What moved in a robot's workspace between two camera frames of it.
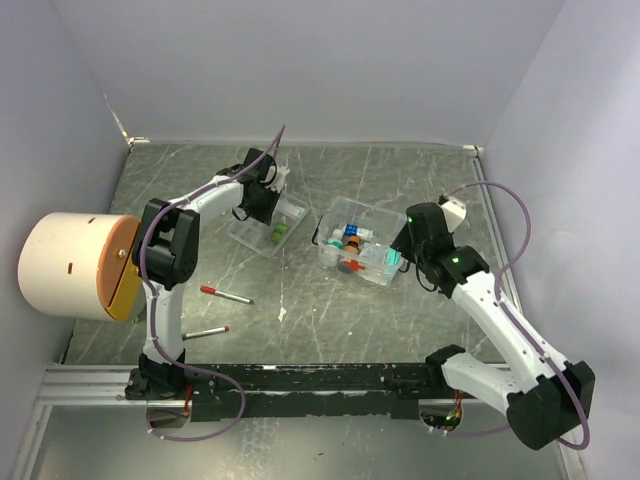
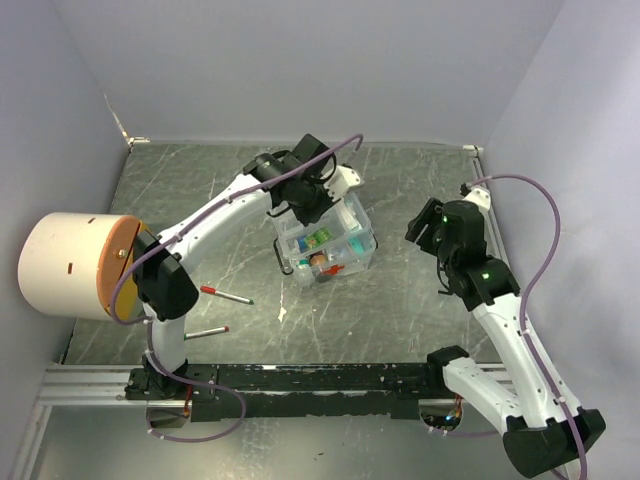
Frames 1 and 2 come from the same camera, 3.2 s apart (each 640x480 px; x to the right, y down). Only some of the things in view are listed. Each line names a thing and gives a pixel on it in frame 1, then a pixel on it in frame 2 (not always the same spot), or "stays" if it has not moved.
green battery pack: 279,233 -> 307,242
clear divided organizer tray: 289,210 -> 341,230
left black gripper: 267,216 -> 308,218
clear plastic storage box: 355,238 -> 338,243
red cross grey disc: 351,266 -> 334,269
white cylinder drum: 82,265 stays
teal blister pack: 392,256 -> 357,244
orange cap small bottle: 353,244 -> 318,260
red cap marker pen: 210,290 stays
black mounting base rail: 312,392 stays
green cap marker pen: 204,333 stays
